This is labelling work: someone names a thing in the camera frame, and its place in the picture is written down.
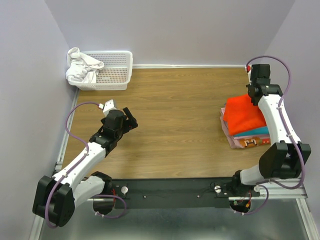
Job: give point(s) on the teal folded t shirt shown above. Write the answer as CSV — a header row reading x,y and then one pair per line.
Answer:
x,y
254,132

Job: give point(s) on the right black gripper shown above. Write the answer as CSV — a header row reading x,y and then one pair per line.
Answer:
x,y
253,102

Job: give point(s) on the pink folded t shirt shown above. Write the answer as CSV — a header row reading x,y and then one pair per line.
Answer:
x,y
242,142

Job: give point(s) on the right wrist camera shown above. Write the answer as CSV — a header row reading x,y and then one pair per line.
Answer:
x,y
248,69

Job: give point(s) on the aluminium frame rail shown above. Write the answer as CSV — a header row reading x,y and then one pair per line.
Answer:
x,y
278,192

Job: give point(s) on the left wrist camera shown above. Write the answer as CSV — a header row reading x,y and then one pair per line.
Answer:
x,y
107,107

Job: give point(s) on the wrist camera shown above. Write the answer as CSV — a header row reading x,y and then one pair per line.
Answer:
x,y
107,107
248,69

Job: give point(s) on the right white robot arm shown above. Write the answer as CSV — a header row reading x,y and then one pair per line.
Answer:
x,y
287,155

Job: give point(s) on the white plastic basket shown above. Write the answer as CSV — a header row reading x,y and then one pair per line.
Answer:
x,y
115,75

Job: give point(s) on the white t shirt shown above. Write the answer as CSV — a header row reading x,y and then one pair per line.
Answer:
x,y
82,68

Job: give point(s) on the orange t shirt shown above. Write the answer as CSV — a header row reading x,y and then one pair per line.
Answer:
x,y
241,115

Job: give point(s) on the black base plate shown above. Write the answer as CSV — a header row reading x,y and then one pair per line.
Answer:
x,y
173,193

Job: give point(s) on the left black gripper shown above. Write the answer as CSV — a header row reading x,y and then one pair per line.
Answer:
x,y
130,123

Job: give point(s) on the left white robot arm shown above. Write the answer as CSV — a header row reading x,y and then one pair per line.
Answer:
x,y
57,197

